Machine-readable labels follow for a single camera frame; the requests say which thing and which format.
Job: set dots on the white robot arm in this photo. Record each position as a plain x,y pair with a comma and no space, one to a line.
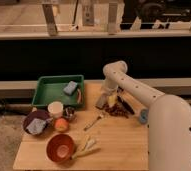
169,120

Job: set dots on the dark purple bowl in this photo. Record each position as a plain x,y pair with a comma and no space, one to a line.
40,114

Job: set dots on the brown grape bunch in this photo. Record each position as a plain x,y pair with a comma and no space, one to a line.
116,110

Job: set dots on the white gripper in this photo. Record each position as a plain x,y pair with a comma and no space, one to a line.
108,96

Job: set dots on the orange carrot in tray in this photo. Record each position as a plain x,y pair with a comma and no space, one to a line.
79,96

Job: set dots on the white cup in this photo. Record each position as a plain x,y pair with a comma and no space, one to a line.
55,109

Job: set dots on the orange apple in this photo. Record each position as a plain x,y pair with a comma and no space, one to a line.
61,125

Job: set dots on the grey cloth in bowl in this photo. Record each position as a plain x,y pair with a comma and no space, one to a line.
36,126

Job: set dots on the metal fork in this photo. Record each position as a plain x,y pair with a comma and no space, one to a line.
89,125

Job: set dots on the small metal cup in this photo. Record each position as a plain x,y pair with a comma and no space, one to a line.
69,113

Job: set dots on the blue sponge in tray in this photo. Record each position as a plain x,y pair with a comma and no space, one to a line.
70,88

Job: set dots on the green plastic tray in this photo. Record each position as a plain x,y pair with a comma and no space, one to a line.
50,89

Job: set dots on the blue plastic cup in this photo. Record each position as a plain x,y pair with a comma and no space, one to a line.
143,117

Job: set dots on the red bowl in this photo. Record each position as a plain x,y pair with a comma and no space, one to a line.
60,148

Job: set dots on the black knife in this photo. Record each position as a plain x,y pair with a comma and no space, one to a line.
126,105

